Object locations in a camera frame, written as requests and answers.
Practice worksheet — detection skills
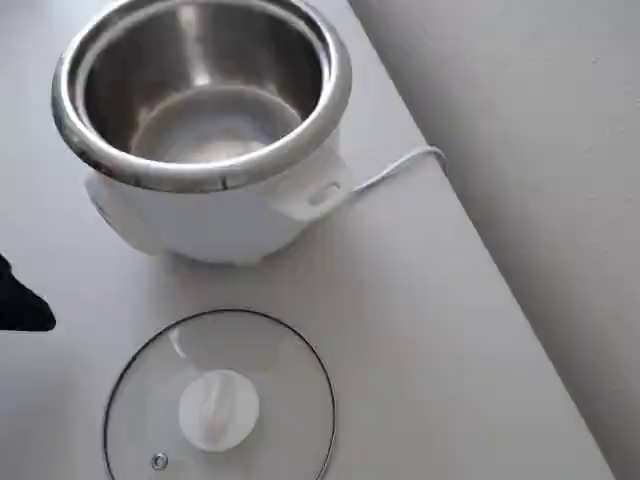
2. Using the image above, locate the glass lid with white knob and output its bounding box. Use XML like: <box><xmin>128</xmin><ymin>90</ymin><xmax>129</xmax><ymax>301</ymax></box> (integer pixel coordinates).
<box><xmin>102</xmin><ymin>308</ymin><xmax>337</xmax><ymax>480</ymax></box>

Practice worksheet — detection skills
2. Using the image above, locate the stainless steel inner pot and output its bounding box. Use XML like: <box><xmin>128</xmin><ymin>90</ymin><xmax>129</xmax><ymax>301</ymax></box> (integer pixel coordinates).
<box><xmin>51</xmin><ymin>0</ymin><xmax>353</xmax><ymax>194</ymax></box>

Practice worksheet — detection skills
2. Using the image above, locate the white rice cooker body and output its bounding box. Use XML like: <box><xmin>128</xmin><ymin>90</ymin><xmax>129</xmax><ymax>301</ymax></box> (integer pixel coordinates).
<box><xmin>51</xmin><ymin>0</ymin><xmax>354</xmax><ymax>266</ymax></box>

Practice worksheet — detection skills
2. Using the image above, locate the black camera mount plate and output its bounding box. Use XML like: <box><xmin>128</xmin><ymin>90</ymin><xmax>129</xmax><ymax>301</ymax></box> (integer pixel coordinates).
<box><xmin>0</xmin><ymin>252</ymin><xmax>57</xmax><ymax>332</ymax></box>

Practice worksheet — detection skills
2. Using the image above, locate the white power cord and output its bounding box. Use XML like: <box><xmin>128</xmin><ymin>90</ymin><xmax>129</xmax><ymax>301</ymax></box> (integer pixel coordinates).
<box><xmin>348</xmin><ymin>144</ymin><xmax>448</xmax><ymax>196</ymax></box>

